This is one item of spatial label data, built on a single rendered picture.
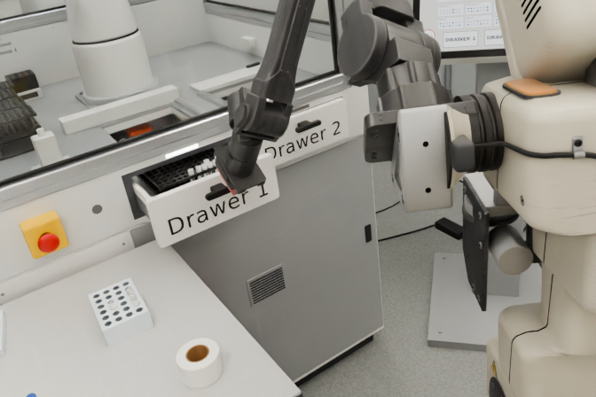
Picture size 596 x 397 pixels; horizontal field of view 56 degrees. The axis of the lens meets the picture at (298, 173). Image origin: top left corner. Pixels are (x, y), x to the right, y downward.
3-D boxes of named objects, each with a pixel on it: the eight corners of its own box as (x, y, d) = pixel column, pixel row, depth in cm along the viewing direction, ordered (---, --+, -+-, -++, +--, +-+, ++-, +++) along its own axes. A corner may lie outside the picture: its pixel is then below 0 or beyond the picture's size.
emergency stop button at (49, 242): (63, 249, 112) (57, 232, 110) (43, 257, 110) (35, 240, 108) (59, 243, 114) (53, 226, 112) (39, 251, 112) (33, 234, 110)
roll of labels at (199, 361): (175, 368, 92) (169, 350, 90) (214, 348, 95) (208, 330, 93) (190, 395, 86) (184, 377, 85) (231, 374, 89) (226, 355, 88)
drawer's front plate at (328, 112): (349, 136, 152) (346, 97, 147) (258, 173, 139) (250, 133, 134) (345, 135, 153) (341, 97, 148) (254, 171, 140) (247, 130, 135)
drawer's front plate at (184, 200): (279, 197, 127) (272, 153, 122) (160, 249, 114) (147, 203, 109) (276, 194, 128) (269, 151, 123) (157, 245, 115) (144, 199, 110)
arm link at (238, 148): (234, 143, 97) (266, 144, 98) (231, 112, 100) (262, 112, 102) (229, 165, 103) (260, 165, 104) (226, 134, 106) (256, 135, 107)
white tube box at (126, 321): (153, 326, 102) (148, 310, 100) (108, 347, 99) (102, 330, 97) (135, 291, 112) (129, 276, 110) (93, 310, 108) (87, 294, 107)
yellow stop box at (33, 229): (71, 247, 115) (59, 218, 112) (35, 262, 112) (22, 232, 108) (65, 237, 119) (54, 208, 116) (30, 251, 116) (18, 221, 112)
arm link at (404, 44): (402, 70, 61) (438, 81, 63) (387, -2, 65) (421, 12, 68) (352, 112, 67) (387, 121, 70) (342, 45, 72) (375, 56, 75)
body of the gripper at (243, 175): (240, 144, 113) (246, 123, 107) (265, 184, 110) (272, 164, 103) (212, 155, 110) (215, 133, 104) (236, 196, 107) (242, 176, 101)
